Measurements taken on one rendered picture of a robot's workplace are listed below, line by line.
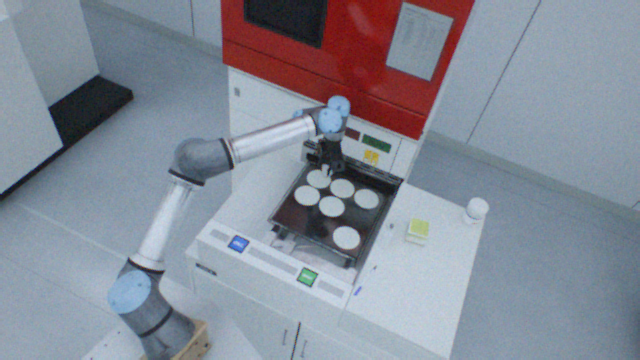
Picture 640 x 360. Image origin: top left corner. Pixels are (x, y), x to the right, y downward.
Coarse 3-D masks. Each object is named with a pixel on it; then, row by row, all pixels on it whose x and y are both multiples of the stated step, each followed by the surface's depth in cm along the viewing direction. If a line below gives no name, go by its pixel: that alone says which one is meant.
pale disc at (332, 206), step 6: (324, 198) 179; (330, 198) 179; (336, 198) 180; (324, 204) 177; (330, 204) 177; (336, 204) 178; (342, 204) 178; (324, 210) 175; (330, 210) 175; (336, 210) 176; (342, 210) 176
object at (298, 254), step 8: (280, 240) 165; (280, 248) 163; (296, 248) 164; (296, 256) 162; (304, 256) 162; (312, 256) 163; (312, 264) 161; (320, 264) 161; (328, 264) 161; (328, 272) 159; (336, 272) 160; (344, 272) 160
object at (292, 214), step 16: (304, 176) 185; (336, 176) 187; (320, 192) 181; (288, 208) 173; (304, 208) 174; (352, 208) 177; (368, 208) 178; (288, 224) 168; (304, 224) 169; (320, 224) 170; (336, 224) 171; (352, 224) 172; (368, 224) 173; (320, 240) 165; (352, 256) 163
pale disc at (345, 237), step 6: (342, 228) 170; (348, 228) 171; (336, 234) 168; (342, 234) 168; (348, 234) 169; (354, 234) 169; (336, 240) 166; (342, 240) 167; (348, 240) 167; (354, 240) 167; (342, 246) 165; (348, 246) 165; (354, 246) 166
